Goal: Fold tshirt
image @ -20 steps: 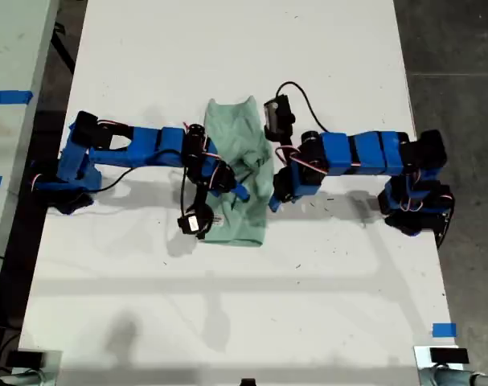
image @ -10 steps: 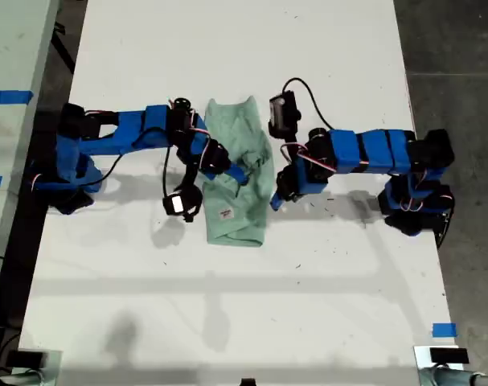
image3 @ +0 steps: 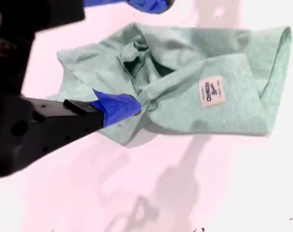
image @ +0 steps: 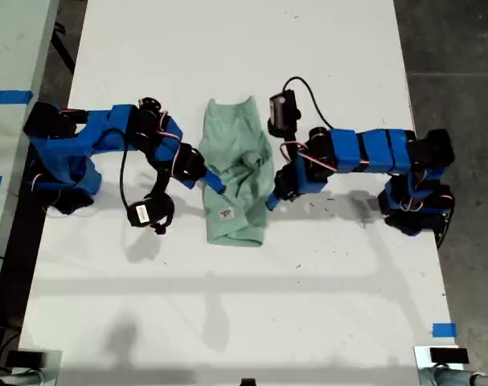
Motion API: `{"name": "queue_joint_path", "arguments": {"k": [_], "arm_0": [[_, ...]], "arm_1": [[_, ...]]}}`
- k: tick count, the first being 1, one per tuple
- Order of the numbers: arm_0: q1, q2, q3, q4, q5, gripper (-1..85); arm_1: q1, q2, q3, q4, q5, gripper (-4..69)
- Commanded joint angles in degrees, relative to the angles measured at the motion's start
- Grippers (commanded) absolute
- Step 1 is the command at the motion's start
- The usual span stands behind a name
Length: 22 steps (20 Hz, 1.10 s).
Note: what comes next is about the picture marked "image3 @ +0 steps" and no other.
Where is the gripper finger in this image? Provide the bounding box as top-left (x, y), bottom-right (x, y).
top-left (15, 88), bottom-right (142, 167)
top-left (83, 0), bottom-right (174, 15)

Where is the pale green T-shirt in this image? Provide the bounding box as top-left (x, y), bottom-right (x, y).
top-left (48, 22), bottom-right (293, 145)

